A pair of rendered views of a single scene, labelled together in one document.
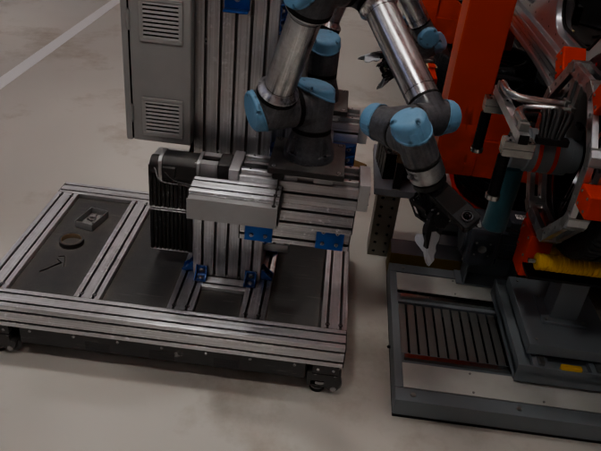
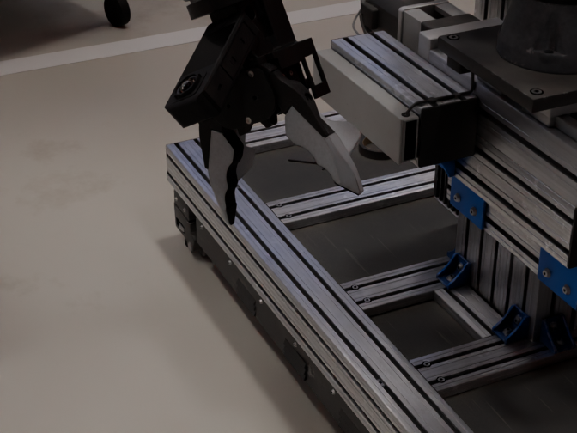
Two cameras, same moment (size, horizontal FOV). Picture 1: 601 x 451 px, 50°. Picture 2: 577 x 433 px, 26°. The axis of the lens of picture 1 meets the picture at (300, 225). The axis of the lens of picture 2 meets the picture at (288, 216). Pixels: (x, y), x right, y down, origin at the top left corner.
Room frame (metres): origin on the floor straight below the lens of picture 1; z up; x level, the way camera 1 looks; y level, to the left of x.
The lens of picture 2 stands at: (0.80, -1.20, 1.45)
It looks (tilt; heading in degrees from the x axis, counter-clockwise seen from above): 30 degrees down; 64
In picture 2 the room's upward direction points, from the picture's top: straight up
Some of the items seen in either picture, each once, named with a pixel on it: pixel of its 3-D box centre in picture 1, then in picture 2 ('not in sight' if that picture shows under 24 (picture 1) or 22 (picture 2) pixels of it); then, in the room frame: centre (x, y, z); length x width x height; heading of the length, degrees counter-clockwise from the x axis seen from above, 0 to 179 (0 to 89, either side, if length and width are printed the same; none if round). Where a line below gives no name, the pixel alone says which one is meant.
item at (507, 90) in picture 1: (535, 84); not in sight; (2.03, -0.69, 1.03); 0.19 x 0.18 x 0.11; 88
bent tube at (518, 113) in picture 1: (550, 106); not in sight; (1.83, -0.69, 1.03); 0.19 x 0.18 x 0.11; 88
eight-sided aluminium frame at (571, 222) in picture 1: (564, 154); not in sight; (1.93, -0.81, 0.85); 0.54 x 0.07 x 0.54; 178
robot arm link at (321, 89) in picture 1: (312, 103); not in sight; (1.78, 0.00, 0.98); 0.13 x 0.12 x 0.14; 122
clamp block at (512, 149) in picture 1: (517, 146); not in sight; (1.77, -0.60, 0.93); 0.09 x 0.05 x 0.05; 88
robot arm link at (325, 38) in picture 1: (322, 51); not in sight; (2.28, -0.01, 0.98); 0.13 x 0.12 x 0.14; 9
